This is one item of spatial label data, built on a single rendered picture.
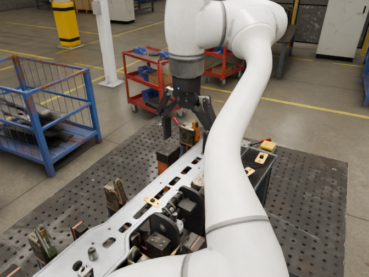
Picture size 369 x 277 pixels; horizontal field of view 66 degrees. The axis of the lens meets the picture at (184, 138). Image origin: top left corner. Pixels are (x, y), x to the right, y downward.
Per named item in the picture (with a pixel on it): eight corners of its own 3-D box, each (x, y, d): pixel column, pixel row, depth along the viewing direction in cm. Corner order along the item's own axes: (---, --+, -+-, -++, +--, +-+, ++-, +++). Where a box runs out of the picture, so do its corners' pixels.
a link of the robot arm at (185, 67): (181, 45, 76) (182, 67, 79) (160, 53, 69) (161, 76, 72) (211, 50, 72) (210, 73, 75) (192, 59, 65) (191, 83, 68)
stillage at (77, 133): (-21, 150, 343) (-55, 73, 293) (35, 121, 404) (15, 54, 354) (51, 178, 297) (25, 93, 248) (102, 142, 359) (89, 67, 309)
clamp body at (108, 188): (119, 227, 154) (111, 176, 136) (137, 237, 148) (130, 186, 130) (107, 238, 147) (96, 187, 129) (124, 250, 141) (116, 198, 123)
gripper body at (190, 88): (208, 73, 74) (206, 105, 79) (180, 67, 78) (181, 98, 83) (193, 81, 69) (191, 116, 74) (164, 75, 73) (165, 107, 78)
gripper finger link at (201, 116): (191, 95, 78) (194, 93, 77) (213, 129, 79) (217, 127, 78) (183, 100, 75) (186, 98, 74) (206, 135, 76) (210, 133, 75)
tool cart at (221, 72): (223, 72, 586) (227, 22, 535) (243, 77, 561) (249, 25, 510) (200, 83, 532) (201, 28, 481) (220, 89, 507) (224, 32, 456)
